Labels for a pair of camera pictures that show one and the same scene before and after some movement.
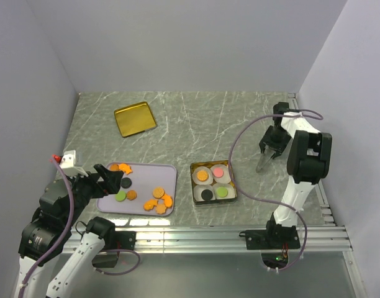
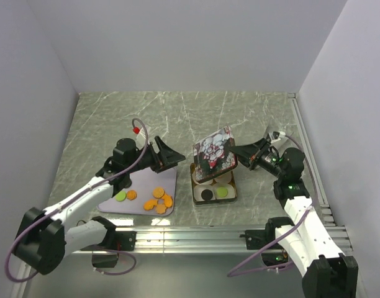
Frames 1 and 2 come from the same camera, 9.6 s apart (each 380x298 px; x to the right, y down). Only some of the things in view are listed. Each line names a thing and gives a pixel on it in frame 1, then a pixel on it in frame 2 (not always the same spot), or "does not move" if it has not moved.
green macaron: (222, 192) does not move
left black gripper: (112, 178) -> (166, 158)
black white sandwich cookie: (207, 194) does not move
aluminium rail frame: (330, 235) does not move
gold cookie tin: (212, 182) does not move
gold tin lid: (135, 118) -> (212, 155)
